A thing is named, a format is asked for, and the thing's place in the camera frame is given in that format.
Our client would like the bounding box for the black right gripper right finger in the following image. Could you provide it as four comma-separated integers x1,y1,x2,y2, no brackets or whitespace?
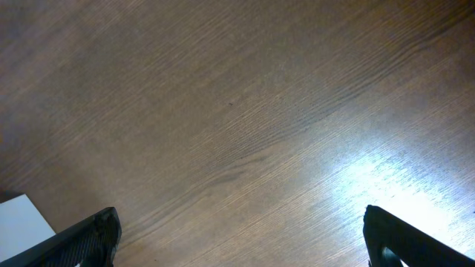
363,205,474,267

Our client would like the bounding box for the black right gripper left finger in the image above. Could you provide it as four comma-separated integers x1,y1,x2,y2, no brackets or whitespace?
1,207,122,267

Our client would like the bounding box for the white cardboard box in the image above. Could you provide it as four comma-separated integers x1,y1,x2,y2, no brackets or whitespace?
0,194,56,262

